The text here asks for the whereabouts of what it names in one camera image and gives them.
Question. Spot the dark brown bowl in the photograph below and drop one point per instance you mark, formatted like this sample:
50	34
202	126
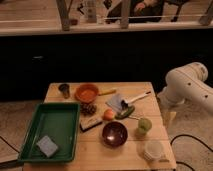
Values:
114	134

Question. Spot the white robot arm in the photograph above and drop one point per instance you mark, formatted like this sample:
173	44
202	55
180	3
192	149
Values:
187	83

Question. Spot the green plastic tray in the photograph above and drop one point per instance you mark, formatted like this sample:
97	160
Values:
58	121

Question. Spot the yellow marker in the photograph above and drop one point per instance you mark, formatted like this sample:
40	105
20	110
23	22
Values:
107	92

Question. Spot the grey cloth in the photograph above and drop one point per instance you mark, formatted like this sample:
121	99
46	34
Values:
115	102

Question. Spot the orange bowl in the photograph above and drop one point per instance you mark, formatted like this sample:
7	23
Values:
86	93

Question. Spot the orange fruit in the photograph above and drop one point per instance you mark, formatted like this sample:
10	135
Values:
109	115

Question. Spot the green cucumber toy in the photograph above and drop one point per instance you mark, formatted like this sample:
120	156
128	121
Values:
125	114

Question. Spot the dark small cup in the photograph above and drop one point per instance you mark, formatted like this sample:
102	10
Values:
64	89

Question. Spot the wooden table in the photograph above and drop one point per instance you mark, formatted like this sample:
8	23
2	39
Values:
93	155

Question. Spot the black whiteboard eraser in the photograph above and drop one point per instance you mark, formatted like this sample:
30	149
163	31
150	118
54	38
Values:
89	123

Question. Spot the white plastic cup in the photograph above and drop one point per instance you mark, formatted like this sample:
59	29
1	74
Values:
153	150

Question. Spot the grey blue sponge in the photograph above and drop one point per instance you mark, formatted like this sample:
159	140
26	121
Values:
47	146

